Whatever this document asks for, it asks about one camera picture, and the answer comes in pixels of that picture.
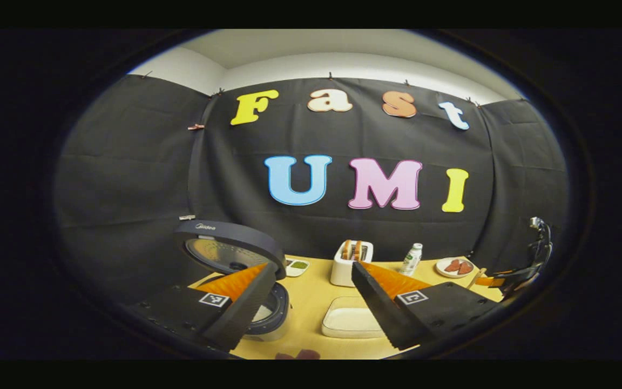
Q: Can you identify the clear rectangular rice container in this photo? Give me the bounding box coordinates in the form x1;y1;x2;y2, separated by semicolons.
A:
321;296;384;339

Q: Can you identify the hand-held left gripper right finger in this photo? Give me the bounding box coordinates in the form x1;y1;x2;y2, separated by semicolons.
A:
351;261;501;351

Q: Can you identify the white round plate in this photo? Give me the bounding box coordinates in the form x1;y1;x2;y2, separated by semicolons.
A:
435;257;475;278

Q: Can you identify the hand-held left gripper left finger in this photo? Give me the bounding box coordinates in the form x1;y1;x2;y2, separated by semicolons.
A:
127;262;278;353

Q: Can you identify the black backdrop cloth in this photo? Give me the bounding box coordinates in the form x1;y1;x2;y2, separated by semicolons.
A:
55;75;570;303

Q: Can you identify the white toaster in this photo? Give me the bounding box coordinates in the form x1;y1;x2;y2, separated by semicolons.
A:
330;239;374;287

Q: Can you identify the white bottle with green label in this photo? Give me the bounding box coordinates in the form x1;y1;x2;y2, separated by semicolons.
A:
399;243;423;277

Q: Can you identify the dark grey rice cooker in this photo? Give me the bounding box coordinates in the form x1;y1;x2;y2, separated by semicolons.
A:
173;219;291;342

